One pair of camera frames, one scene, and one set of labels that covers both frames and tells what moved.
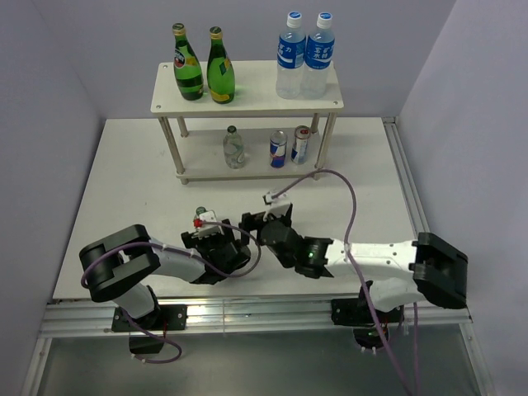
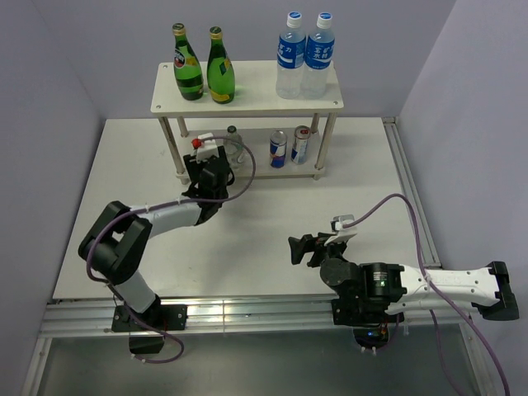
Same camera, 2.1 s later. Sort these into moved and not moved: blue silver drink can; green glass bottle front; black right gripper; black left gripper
Moved: black left gripper; black right gripper
Not moved: blue silver drink can; green glass bottle front
